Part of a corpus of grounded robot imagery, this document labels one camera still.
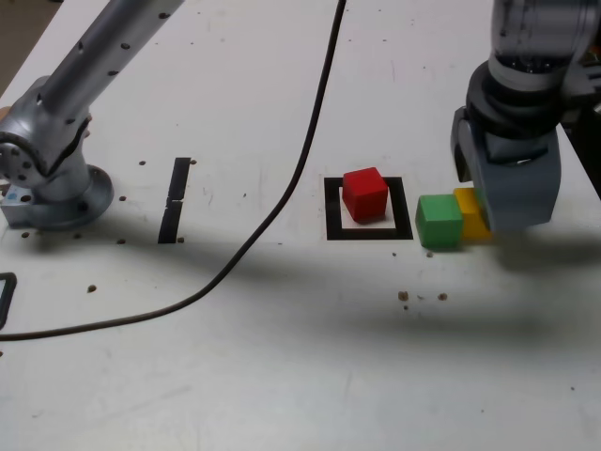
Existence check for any yellow cube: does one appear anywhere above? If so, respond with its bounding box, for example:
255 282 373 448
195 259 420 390
453 187 494 243

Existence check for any black tape strip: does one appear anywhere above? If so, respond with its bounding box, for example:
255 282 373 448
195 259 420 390
157 157 193 244

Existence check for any green cube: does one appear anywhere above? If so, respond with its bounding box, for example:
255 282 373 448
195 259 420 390
414 194 465 250

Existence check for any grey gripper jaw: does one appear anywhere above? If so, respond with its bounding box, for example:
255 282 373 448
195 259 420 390
471 122 563 233

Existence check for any red cube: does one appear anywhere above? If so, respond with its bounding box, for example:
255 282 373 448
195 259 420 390
341 166 390 225

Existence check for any black cable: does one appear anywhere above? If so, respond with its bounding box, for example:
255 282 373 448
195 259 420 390
0 0 349 342

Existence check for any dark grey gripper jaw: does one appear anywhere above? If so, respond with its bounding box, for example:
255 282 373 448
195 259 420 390
449 106 479 184

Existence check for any black tape square outline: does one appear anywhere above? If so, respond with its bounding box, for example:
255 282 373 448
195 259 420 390
323 176 414 241

